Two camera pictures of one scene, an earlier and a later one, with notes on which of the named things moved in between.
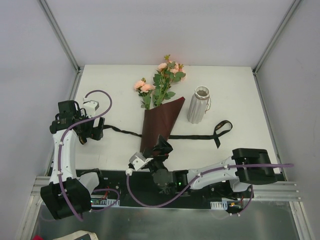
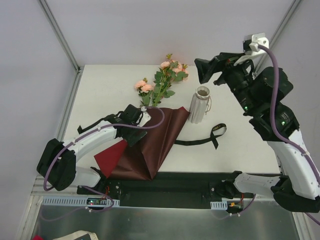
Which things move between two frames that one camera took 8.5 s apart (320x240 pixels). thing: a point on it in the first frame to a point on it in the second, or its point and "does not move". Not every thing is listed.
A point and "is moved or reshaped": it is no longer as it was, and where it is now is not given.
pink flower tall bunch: (167, 72) does not move
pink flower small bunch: (144, 90) does not move
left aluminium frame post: (79, 69) does not move
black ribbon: (225, 127) to (216, 131)
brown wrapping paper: (158, 120) is moved or reshaped
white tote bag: (78, 234) does not move
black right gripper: (155, 154) to (220, 66)
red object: (37, 237) does not move
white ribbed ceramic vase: (197, 104) does not move
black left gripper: (95, 129) to (135, 136)
